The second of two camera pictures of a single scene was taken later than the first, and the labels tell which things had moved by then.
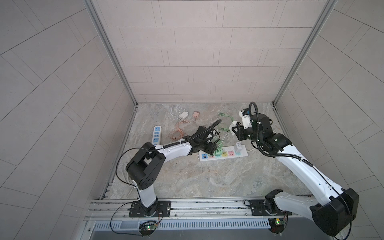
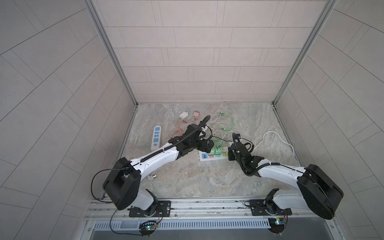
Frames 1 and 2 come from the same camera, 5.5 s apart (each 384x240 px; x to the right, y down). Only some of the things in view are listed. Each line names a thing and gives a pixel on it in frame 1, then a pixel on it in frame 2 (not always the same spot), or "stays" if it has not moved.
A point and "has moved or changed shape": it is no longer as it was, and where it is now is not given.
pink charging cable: [177, 128] stays
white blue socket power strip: [156, 135] stays
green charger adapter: [218, 152] has moved or changed shape
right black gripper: [239, 133] → [230, 153]
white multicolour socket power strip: [227, 153] stays
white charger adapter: [183, 115] stays
